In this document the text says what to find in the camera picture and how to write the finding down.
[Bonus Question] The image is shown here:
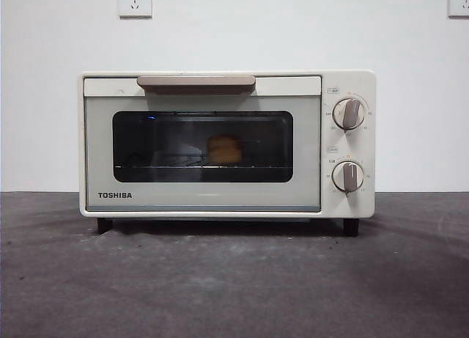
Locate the cream and taupe oven knob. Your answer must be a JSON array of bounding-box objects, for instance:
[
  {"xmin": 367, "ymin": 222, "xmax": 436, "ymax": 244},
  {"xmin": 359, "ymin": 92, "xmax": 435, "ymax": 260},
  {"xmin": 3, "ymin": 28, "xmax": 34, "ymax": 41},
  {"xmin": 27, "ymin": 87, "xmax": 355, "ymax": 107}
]
[
  {"xmin": 331, "ymin": 160, "xmax": 366, "ymax": 195},
  {"xmin": 333, "ymin": 98, "xmax": 366, "ymax": 131}
]

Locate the metal wire oven rack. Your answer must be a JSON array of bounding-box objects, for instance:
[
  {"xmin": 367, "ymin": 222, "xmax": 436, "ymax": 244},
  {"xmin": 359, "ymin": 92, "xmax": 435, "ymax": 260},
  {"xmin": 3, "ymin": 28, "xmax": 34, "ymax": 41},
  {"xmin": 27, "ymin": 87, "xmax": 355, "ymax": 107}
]
[{"xmin": 113, "ymin": 153, "xmax": 293, "ymax": 170}]

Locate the cream Toshiba toaster oven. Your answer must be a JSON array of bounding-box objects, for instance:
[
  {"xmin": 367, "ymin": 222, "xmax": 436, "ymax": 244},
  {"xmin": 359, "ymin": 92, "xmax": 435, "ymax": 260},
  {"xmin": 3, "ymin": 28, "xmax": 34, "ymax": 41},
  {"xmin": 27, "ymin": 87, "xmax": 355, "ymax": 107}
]
[{"xmin": 78, "ymin": 69, "xmax": 377, "ymax": 238}]

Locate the golden brown bread roll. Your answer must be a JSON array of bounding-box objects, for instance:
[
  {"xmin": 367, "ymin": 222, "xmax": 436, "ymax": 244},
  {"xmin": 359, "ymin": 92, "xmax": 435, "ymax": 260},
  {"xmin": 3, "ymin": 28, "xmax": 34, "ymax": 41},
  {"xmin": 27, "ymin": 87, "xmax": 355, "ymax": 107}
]
[{"xmin": 207, "ymin": 133, "xmax": 244, "ymax": 167}]

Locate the white wall socket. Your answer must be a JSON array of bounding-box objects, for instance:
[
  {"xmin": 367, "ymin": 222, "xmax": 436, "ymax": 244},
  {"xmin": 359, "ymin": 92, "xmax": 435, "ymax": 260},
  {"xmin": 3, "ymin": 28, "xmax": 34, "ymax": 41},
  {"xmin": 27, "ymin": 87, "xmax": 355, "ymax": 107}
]
[
  {"xmin": 448, "ymin": 0, "xmax": 469, "ymax": 18},
  {"xmin": 117, "ymin": 0, "xmax": 152, "ymax": 18}
]

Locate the glass oven door taupe handle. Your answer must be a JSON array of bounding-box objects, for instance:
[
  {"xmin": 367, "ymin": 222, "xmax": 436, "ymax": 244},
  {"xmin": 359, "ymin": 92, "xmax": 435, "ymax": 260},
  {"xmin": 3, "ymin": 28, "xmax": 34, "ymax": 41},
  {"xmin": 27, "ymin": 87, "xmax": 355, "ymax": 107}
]
[{"xmin": 83, "ymin": 74, "xmax": 323, "ymax": 213}]

